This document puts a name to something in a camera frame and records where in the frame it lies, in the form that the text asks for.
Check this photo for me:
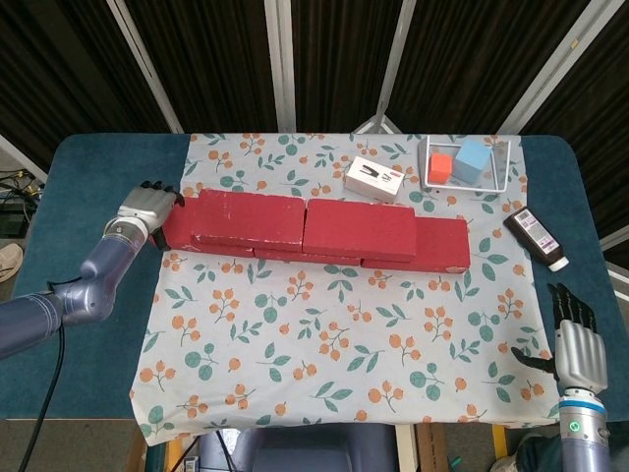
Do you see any blue-grey robot torso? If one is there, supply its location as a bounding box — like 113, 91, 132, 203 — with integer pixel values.
199, 425, 397, 472

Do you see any beige shoe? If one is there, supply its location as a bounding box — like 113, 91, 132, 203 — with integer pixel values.
0, 244, 25, 282

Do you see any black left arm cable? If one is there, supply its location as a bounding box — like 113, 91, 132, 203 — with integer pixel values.
17, 279, 80, 472

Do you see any floral print tablecloth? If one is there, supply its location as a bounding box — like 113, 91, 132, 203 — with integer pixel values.
128, 131, 564, 447

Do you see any white partition frame post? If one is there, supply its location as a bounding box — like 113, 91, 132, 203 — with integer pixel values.
263, 0, 299, 133
495, 0, 608, 135
106, 0, 186, 134
353, 0, 419, 135

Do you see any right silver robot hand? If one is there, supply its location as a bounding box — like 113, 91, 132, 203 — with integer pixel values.
509, 282, 610, 393

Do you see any white stapler box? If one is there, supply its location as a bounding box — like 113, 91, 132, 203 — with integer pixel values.
342, 155, 406, 202

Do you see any orange cube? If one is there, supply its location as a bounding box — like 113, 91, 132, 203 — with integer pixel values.
427, 152, 453, 186

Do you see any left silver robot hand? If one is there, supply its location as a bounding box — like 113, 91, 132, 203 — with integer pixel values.
116, 180, 186, 252

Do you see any light blue cube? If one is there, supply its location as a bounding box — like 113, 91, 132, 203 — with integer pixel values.
451, 140, 492, 184

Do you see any red brick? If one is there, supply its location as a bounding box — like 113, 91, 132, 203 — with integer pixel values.
361, 218, 471, 274
159, 199, 257, 259
189, 189, 307, 247
254, 244, 363, 266
302, 199, 418, 264

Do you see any white wire basket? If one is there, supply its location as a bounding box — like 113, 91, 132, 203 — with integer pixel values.
417, 135, 512, 193

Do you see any brown bottle with white cap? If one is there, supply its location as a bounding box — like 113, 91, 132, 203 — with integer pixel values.
503, 206, 570, 272

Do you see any blue felt table cover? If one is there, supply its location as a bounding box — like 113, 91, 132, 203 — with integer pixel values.
0, 132, 629, 422

